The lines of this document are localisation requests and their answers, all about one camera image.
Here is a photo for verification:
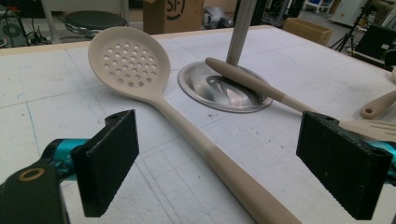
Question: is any open plain cardboard box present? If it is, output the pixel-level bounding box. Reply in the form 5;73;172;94
282;17;334;48

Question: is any beige long-handled utensil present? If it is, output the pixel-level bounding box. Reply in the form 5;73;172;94
359;89;396;120

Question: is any white gridded foam mat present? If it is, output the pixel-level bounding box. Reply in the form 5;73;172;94
0;26;396;224

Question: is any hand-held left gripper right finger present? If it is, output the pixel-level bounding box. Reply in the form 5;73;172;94
295;111;394;221

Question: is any black round stool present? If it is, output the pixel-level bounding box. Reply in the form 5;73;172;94
57;9;129;40

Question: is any beige slotted turner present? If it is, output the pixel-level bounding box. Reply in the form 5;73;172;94
205;56;396;144

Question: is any metal utensil stand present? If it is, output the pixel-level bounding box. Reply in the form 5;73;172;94
177;0;274;114

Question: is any beige skimmer spoon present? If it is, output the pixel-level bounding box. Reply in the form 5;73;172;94
87;25;303;224

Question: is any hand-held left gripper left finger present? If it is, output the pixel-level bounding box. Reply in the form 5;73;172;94
70;108;140;218

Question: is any black computer tower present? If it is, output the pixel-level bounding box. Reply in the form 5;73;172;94
0;10;31;49

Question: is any grey bag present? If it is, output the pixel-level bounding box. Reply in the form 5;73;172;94
202;6;234;31

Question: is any cardboard box with black logo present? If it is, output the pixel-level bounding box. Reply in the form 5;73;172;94
142;0;205;35

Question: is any black case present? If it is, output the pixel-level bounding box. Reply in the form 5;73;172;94
354;24;396;68

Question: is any black tripod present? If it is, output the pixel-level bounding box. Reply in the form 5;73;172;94
330;0;379;57

